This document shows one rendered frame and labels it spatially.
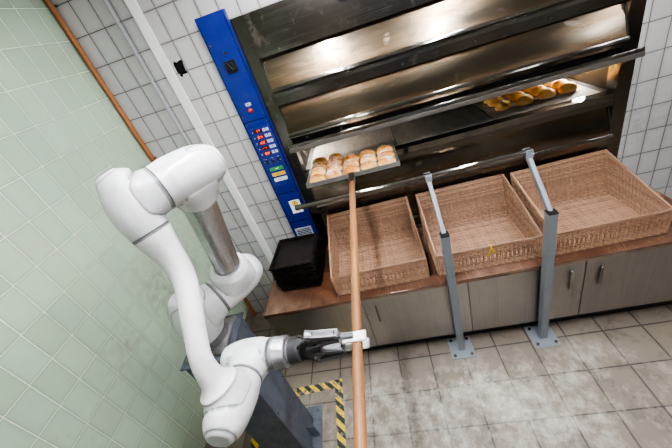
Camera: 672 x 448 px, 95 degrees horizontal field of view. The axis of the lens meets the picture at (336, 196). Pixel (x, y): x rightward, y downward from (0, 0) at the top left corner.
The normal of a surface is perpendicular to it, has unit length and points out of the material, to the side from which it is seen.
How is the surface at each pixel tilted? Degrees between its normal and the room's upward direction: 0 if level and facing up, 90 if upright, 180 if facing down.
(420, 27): 70
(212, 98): 90
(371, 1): 90
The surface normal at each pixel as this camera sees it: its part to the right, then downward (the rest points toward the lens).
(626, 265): -0.02, 0.52
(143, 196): 0.49, -0.01
